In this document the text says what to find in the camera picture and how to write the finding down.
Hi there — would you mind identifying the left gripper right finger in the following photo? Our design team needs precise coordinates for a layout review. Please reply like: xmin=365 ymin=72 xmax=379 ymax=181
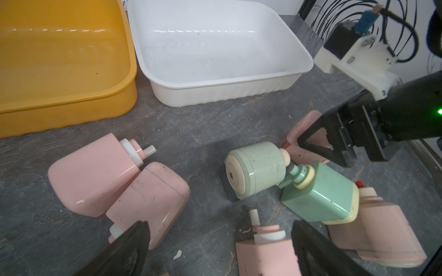
xmin=291 ymin=220 xmax=370 ymax=276

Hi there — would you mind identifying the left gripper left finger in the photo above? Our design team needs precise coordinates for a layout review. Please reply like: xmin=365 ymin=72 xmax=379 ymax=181
xmin=75 ymin=221 xmax=150 ymax=276

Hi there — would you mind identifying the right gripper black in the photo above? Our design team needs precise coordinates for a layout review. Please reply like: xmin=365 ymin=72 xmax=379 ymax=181
xmin=298 ymin=71 xmax=442 ymax=168

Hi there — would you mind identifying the pink sharpener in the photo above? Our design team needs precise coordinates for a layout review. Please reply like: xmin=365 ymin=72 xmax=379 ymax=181
xmin=48 ymin=133 xmax=156 ymax=217
xmin=280 ymin=110 xmax=334 ymax=165
xmin=236 ymin=209 xmax=301 ymax=276
xmin=328 ymin=181 xmax=427 ymax=268
xmin=106 ymin=162 xmax=191 ymax=250

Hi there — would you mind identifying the white plastic tray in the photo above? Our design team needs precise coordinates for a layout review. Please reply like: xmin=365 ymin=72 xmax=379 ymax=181
xmin=126 ymin=1 xmax=314 ymax=107

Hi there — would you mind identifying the yellow plastic tray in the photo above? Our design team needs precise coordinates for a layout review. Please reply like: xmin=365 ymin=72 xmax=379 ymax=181
xmin=1 ymin=1 xmax=137 ymax=138

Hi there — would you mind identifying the green sharpener centre right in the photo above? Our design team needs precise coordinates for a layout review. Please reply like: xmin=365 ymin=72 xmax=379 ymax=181
xmin=278 ymin=161 xmax=360 ymax=225

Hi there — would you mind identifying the green sharpener round centre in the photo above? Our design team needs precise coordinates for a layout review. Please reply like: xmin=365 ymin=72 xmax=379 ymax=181
xmin=224 ymin=141 xmax=291 ymax=200

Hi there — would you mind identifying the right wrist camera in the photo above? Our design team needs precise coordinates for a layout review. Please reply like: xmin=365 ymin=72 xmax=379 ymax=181
xmin=314 ymin=5 xmax=399 ymax=101

